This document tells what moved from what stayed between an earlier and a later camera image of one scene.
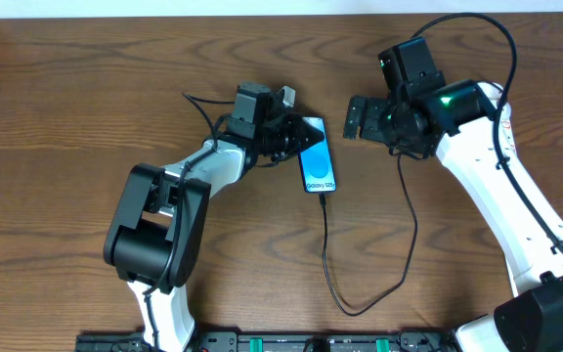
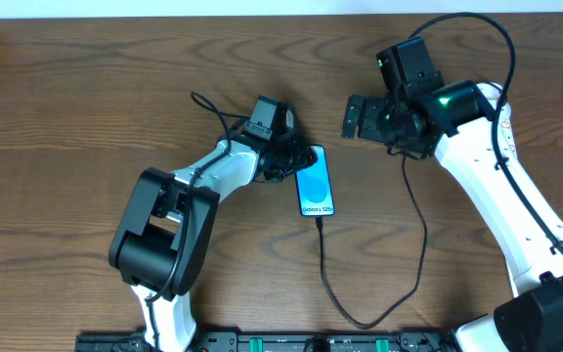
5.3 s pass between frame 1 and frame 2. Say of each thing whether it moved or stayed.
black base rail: stayed
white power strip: stayed
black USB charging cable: moved
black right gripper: stayed
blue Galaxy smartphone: moved
